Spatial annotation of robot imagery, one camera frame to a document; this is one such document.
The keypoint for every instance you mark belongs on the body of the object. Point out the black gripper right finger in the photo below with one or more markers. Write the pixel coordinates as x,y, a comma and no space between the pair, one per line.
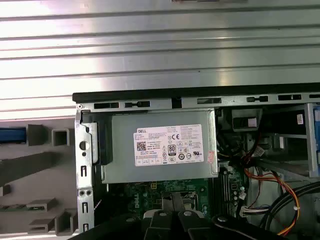
186,225

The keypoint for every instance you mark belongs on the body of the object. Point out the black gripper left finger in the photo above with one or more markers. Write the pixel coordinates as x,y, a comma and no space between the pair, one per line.
167,225

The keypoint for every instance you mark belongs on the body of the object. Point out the hard disk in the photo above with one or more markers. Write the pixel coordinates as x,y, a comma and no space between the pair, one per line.
12,135

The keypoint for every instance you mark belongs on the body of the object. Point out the green motherboard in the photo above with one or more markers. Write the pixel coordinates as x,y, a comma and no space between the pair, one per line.
150,197

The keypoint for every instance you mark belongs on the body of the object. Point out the black RAM slots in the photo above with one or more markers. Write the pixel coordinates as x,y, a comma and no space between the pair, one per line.
221,190

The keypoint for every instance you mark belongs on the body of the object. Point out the grey power supply unit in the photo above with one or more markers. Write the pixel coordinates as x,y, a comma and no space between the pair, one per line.
120,150

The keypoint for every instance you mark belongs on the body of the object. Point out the black open PC case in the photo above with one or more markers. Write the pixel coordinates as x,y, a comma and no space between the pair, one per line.
125,96

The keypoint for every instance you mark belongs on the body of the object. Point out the grey parts rack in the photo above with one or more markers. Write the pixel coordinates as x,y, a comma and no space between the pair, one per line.
37,170

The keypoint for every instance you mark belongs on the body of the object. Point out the green RAM stick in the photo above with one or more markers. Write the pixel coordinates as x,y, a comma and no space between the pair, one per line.
15,208

